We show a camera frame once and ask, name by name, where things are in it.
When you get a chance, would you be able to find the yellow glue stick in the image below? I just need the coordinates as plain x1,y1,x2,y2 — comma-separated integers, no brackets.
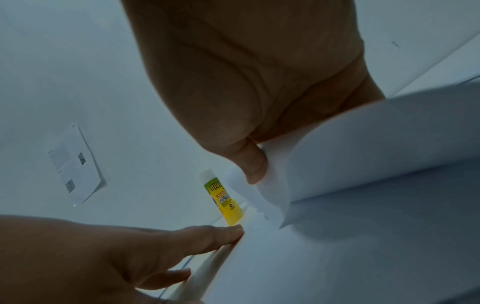
198,168,246,227

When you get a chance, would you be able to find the person's right hand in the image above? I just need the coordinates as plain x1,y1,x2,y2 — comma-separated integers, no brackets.
119,0,388,185

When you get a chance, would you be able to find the glued white paper sheet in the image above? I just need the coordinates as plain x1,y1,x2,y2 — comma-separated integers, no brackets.
160,80,480,304

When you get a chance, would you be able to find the person's left hand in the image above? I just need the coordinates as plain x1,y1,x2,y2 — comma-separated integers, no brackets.
0,214,247,304

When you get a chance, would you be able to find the white wall sheet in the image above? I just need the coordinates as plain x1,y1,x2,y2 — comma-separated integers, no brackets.
48,123,108,207

